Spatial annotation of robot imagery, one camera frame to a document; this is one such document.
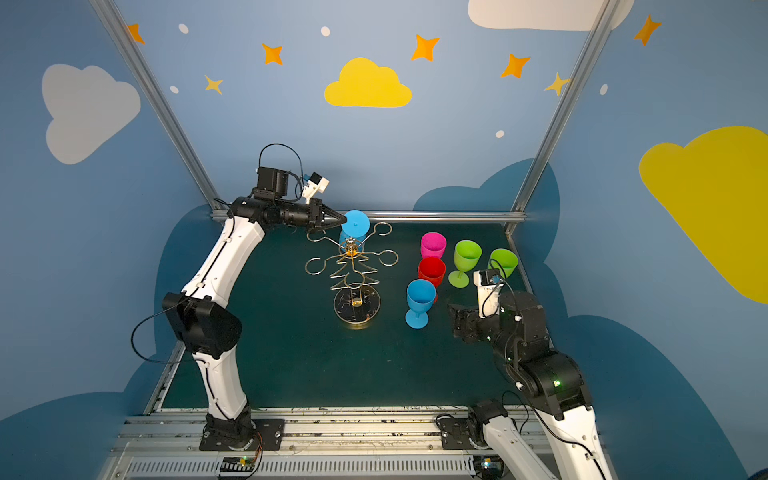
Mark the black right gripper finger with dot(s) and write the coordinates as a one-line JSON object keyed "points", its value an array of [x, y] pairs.
{"points": [[462, 333], [454, 309]]}

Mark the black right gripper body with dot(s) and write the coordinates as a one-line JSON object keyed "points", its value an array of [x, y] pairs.
{"points": [[466, 321]]}

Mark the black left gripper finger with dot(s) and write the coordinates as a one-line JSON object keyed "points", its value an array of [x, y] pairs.
{"points": [[332, 222], [330, 213]]}

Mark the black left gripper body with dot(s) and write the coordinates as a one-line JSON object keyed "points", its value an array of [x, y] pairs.
{"points": [[315, 214]]}

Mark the blue wine glass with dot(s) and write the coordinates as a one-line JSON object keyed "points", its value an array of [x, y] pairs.
{"points": [[354, 231], [420, 295]]}

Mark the red plastic wine glass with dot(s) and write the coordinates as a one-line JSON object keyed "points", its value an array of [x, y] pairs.
{"points": [[432, 269]]}

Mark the green wine glass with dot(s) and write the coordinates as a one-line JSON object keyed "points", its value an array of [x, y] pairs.
{"points": [[503, 260], [466, 256]]}

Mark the magenta plastic wine glass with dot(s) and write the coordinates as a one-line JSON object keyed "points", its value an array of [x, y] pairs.
{"points": [[433, 245]]}

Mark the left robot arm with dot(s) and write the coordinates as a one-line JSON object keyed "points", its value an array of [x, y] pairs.
{"points": [[180, 308]]}

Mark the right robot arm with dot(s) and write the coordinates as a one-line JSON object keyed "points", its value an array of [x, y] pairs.
{"points": [[514, 324]]}

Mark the right green circuit board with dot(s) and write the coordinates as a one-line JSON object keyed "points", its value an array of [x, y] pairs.
{"points": [[488, 467]]}

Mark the green circuit board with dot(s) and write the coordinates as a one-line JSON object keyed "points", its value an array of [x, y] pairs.
{"points": [[237, 466], [488, 467]]}

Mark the left green circuit board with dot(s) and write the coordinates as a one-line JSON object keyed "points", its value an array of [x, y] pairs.
{"points": [[237, 466]]}

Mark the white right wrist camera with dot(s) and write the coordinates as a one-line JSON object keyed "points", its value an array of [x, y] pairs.
{"points": [[488, 283]]}

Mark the gold wire glass rack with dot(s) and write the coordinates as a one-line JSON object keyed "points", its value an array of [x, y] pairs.
{"points": [[356, 301]]}

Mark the aluminium frame back rail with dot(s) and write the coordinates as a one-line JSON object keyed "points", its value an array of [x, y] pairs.
{"points": [[445, 217]]}

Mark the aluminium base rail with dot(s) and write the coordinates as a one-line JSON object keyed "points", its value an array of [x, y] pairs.
{"points": [[312, 443]]}

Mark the aluminium frame left floor rail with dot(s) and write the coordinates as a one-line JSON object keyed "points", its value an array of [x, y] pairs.
{"points": [[156, 399]]}

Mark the aluminium frame left post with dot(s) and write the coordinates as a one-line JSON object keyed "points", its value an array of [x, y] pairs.
{"points": [[114, 23]]}

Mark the aluminium frame post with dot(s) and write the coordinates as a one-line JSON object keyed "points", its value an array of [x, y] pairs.
{"points": [[114, 23], [609, 16]]}

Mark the aluminium frame right post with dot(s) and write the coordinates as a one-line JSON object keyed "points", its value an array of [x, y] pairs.
{"points": [[609, 16]]}

